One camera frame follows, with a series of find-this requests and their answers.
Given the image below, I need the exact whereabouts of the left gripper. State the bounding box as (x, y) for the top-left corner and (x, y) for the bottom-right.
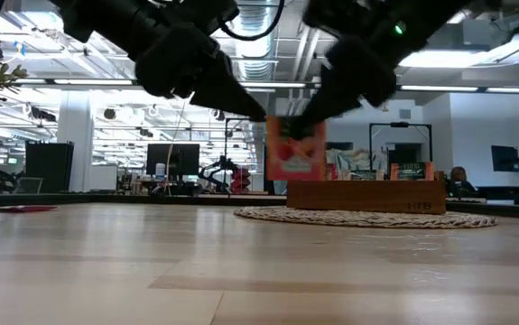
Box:
(134, 25), (268, 123)

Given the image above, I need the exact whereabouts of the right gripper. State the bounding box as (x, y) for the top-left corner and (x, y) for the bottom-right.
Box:
(287, 34), (399, 140)

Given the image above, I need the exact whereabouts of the orange tea packet silver back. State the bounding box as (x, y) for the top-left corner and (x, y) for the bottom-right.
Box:
(389, 161), (436, 181)

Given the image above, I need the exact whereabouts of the wooden tea box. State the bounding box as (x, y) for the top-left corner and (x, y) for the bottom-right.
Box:
(285, 170), (448, 215)

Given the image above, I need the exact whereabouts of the pale patterned cloth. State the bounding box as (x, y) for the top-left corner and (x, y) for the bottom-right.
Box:
(326, 148), (389, 171)

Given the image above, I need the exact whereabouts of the black computer monitor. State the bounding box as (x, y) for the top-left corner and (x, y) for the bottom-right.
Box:
(145, 143), (200, 177)

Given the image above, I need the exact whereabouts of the red background object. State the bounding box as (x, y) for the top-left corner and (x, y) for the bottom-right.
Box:
(230, 167), (253, 194)

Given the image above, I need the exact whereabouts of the round woven placemat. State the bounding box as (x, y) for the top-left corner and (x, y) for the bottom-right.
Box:
(233, 206), (498, 229)

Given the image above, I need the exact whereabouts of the person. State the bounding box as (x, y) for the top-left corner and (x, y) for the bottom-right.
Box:
(447, 165), (477, 199)

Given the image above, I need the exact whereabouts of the white building column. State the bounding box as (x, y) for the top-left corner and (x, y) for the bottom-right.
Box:
(57, 89), (96, 193)

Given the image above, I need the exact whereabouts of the black partition panel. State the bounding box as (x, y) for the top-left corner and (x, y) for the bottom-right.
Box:
(24, 141), (75, 194)

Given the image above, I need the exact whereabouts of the black desk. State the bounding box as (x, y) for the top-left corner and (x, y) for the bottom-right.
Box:
(474, 184), (519, 205)

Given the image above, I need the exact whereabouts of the silver ribbed air duct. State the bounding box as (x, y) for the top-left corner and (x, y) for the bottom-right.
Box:
(229, 38), (283, 172)

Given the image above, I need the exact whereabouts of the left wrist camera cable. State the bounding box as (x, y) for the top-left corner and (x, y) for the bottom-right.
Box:
(218, 0), (286, 42)

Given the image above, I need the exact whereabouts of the black metal frame stand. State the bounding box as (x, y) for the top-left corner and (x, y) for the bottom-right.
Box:
(368, 121), (433, 181)

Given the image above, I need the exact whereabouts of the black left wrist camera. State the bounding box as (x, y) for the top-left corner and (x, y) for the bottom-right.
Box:
(175, 0), (241, 35)

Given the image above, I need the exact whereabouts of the black aluminium table frame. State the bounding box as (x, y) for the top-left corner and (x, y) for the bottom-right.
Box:
(0, 191), (519, 221)

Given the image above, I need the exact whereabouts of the black wall monitor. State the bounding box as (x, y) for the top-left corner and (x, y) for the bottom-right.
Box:
(491, 144), (519, 173)

